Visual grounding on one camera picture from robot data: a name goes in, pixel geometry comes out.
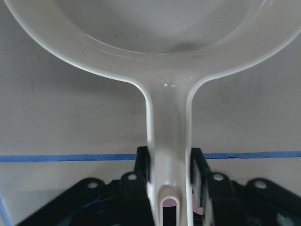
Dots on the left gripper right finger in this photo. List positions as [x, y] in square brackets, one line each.
[225, 202]

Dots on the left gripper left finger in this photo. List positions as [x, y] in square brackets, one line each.
[91, 202]

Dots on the beige plastic dustpan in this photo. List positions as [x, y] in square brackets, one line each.
[167, 49]

